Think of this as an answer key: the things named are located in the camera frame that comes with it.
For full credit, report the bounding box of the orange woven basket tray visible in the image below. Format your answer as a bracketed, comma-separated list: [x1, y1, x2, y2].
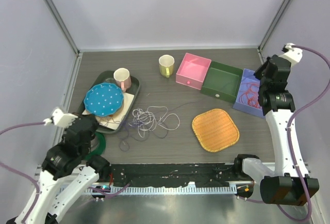
[192, 108, 240, 153]

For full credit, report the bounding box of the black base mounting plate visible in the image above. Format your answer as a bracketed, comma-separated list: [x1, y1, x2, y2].
[111, 163, 252, 188]

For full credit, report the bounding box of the dark green tray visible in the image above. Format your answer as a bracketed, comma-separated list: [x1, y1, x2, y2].
[77, 71, 140, 134]

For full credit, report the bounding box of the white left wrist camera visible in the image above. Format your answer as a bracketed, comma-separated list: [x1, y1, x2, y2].
[43, 107, 78, 129]

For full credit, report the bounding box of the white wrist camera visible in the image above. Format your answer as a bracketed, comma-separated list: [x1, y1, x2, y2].
[43, 107, 78, 129]
[280, 43, 303, 67]

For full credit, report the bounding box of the blue polka dot plate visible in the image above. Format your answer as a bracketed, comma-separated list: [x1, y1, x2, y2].
[83, 83, 124, 117]

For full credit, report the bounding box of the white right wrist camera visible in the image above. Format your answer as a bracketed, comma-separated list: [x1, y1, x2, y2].
[280, 43, 303, 67]

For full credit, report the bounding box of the pink mug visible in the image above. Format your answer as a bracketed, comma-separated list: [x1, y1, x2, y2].
[113, 68, 131, 92]

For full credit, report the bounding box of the cream wooden board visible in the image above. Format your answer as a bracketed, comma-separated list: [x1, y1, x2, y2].
[82, 93, 135, 130]

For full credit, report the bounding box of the green drawer box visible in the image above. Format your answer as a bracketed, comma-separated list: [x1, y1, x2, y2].
[200, 61, 243, 103]

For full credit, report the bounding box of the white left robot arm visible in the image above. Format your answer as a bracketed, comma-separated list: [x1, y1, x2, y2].
[1, 111, 110, 223]

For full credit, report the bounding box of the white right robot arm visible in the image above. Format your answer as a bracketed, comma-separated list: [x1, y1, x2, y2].
[233, 53, 319, 206]

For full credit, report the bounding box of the blue drawer box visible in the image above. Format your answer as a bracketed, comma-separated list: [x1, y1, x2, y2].
[233, 69, 265, 119]

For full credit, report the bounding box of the yellow mug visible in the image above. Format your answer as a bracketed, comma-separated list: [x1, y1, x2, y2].
[158, 55, 175, 78]

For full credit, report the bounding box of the green tape roll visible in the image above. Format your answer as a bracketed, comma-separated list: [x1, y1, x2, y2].
[84, 132, 106, 161]

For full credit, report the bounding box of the pink drawer box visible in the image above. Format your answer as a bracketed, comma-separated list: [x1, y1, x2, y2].
[175, 53, 211, 90]

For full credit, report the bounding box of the orange cable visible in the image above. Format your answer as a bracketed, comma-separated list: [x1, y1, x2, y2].
[239, 81, 262, 110]

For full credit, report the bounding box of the white cable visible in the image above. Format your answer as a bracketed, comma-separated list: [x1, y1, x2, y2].
[131, 105, 180, 138]

